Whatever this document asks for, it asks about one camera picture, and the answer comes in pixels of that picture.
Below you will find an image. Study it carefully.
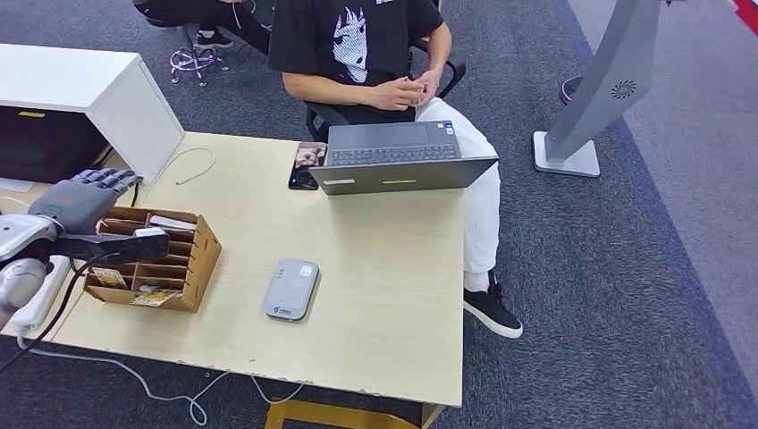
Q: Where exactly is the person's right hand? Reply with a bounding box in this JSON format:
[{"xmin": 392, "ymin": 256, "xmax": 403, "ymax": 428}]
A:
[{"xmin": 378, "ymin": 77, "xmax": 427, "ymax": 113}]

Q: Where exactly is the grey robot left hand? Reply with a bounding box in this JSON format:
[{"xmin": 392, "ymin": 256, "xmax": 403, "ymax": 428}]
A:
[{"xmin": 28, "ymin": 168, "xmax": 145, "ymax": 236}]

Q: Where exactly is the thin white hanging cable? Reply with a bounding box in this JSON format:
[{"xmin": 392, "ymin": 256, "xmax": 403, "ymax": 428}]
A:
[{"xmin": 253, "ymin": 376, "xmax": 304, "ymax": 407}]

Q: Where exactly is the seated person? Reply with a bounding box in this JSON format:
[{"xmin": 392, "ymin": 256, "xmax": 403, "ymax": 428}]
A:
[{"xmin": 267, "ymin": 0, "xmax": 525, "ymax": 341}]

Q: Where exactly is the background person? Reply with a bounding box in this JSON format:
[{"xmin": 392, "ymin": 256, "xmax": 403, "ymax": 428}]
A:
[{"xmin": 132, "ymin": 0, "xmax": 280, "ymax": 55}]

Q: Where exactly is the stool base purple ring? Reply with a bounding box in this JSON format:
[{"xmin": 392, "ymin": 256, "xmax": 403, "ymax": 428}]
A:
[{"xmin": 170, "ymin": 44, "xmax": 231, "ymax": 88}]

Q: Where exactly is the yellow platform frame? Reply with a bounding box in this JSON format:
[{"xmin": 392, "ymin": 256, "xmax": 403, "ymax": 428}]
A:
[{"xmin": 264, "ymin": 400, "xmax": 446, "ymax": 429}]

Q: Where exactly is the person's left hand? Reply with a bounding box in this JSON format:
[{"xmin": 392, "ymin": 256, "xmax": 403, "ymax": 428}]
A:
[{"xmin": 411, "ymin": 68, "xmax": 443, "ymax": 105}]

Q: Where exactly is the white USB cable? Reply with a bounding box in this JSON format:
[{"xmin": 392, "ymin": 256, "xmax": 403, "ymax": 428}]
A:
[{"xmin": 173, "ymin": 146, "xmax": 218, "ymax": 187}]

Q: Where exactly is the grey laptop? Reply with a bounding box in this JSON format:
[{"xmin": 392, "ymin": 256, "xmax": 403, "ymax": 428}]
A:
[{"xmin": 308, "ymin": 121, "xmax": 501, "ymax": 197}]

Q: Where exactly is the grey card reader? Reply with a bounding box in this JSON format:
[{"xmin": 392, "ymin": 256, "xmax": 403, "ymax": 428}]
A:
[{"xmin": 262, "ymin": 257, "xmax": 321, "ymax": 324}]

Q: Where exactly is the black monitor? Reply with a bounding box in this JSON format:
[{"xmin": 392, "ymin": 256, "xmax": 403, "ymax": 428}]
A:
[{"xmin": 0, "ymin": 105, "xmax": 112, "ymax": 185}]

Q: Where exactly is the cardboard card organizer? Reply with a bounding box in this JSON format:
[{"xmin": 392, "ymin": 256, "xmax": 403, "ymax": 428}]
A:
[{"xmin": 82, "ymin": 206, "xmax": 223, "ymax": 314}]

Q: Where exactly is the printed room key card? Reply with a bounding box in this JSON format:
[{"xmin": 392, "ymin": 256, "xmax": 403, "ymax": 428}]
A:
[
  {"xmin": 128, "ymin": 287, "xmax": 184, "ymax": 309},
  {"xmin": 90, "ymin": 267, "xmax": 129, "ymax": 291}
]

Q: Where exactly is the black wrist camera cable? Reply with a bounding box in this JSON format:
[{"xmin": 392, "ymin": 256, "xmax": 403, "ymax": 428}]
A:
[{"xmin": 0, "ymin": 253, "xmax": 122, "ymax": 375}]

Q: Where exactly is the white power strip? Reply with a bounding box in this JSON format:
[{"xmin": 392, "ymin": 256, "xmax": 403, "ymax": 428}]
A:
[{"xmin": 8, "ymin": 254, "xmax": 73, "ymax": 331}]

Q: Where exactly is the white paper sheet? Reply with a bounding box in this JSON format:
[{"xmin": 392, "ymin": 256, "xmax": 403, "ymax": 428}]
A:
[{"xmin": 0, "ymin": 176, "xmax": 38, "ymax": 194}]

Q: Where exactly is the white desk riser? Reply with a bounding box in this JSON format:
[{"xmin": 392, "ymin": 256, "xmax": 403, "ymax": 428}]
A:
[{"xmin": 0, "ymin": 42, "xmax": 187, "ymax": 186}]

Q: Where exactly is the plain white card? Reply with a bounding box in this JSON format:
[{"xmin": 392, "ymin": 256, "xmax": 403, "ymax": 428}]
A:
[{"xmin": 147, "ymin": 215, "xmax": 198, "ymax": 232}]

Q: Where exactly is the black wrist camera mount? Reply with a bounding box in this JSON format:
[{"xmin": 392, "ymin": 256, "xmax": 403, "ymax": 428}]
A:
[{"xmin": 55, "ymin": 229, "xmax": 172, "ymax": 266}]

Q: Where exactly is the round base purple ring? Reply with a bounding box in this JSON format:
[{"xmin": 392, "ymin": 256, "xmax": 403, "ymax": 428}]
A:
[{"xmin": 559, "ymin": 75, "xmax": 586, "ymax": 106}]

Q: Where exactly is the grey kiosk stand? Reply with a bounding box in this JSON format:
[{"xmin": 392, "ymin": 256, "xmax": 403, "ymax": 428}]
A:
[{"xmin": 533, "ymin": 0, "xmax": 663, "ymax": 179}]

